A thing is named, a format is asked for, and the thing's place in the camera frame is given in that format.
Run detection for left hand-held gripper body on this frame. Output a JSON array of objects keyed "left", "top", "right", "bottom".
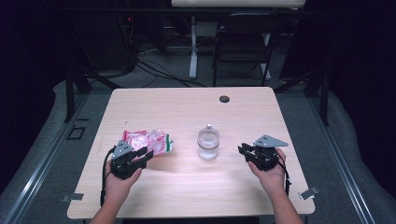
[{"left": 110, "top": 139, "right": 145, "bottom": 180}]

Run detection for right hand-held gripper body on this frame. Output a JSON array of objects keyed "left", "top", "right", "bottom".
[{"left": 247, "top": 134, "right": 289, "bottom": 172}]

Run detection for red and white plastic bag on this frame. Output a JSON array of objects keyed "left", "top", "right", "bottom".
[{"left": 121, "top": 128, "right": 174, "bottom": 156}]

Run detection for clear jar with hinged lid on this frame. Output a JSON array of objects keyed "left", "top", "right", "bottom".
[{"left": 196, "top": 123, "right": 220, "bottom": 161}]

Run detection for person's right hand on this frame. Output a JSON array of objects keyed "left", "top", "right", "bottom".
[{"left": 247, "top": 148, "right": 288, "bottom": 196}]

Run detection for person's left hand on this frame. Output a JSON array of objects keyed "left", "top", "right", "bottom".
[{"left": 104, "top": 161, "right": 143, "bottom": 203}]

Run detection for grey table edge clip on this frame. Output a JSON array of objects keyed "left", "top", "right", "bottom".
[
  {"left": 61, "top": 192, "right": 85, "bottom": 203},
  {"left": 298, "top": 185, "right": 320, "bottom": 201}
]

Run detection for black metal stand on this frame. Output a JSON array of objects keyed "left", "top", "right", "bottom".
[
  {"left": 64, "top": 60, "right": 122, "bottom": 123},
  {"left": 273, "top": 65, "right": 331, "bottom": 127}
]

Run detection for black folding chair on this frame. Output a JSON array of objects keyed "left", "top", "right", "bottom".
[{"left": 212, "top": 12, "right": 283, "bottom": 88}]

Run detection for white desk leg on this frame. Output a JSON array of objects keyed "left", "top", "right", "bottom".
[{"left": 188, "top": 16, "right": 200, "bottom": 80}]

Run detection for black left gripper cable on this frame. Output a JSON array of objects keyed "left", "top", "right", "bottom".
[{"left": 99, "top": 147, "right": 117, "bottom": 207}]

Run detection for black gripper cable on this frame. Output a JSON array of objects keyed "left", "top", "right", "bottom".
[
  {"left": 275, "top": 153, "right": 292, "bottom": 196},
  {"left": 99, "top": 147, "right": 117, "bottom": 207}
]

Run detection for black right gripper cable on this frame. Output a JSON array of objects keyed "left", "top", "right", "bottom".
[{"left": 275, "top": 153, "right": 292, "bottom": 196}]

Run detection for metal floor rail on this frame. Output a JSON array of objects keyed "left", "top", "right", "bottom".
[
  {"left": 2, "top": 92, "right": 92, "bottom": 224},
  {"left": 306, "top": 92, "right": 377, "bottom": 224}
]

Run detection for black floor cables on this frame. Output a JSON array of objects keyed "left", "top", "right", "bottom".
[{"left": 134, "top": 58, "right": 207, "bottom": 89}]

